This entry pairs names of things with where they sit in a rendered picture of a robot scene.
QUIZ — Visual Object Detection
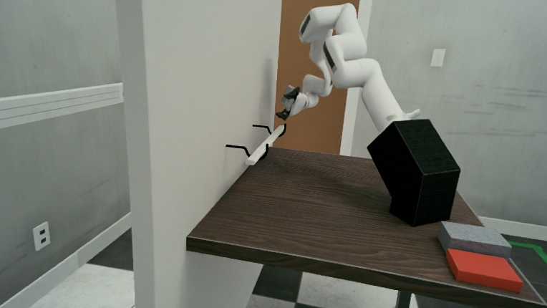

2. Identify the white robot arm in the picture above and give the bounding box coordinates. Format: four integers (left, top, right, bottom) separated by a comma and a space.
299, 3, 422, 134

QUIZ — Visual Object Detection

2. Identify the red flat block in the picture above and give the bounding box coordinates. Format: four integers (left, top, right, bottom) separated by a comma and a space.
446, 249, 523, 292

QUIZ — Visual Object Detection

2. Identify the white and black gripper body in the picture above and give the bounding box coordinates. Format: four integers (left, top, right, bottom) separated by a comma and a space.
283, 93, 307, 117

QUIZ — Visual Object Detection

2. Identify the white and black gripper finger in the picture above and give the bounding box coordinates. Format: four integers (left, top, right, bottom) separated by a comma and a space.
276, 109, 290, 121
284, 87, 300, 100

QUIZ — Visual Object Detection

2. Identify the light grey wall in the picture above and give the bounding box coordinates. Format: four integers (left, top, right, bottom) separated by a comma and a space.
115, 0, 282, 308

